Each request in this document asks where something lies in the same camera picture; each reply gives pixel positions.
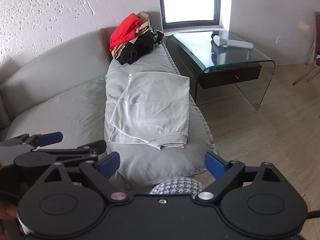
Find white printed t-shirt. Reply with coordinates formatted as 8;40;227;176
108;72;190;150

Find tan and black clothes pile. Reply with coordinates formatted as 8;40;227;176
110;11;164;65

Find person's hand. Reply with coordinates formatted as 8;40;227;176
0;158;18;240

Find houndstooth patterned fabric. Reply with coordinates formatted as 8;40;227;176
149;177;204;196

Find light grey sofa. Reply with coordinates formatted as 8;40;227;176
0;27;181;190

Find glass side table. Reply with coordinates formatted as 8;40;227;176
165;30;276;110

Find red garment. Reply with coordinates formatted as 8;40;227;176
109;13;141;51

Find window with dark frame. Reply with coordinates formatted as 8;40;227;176
159;0;232;30

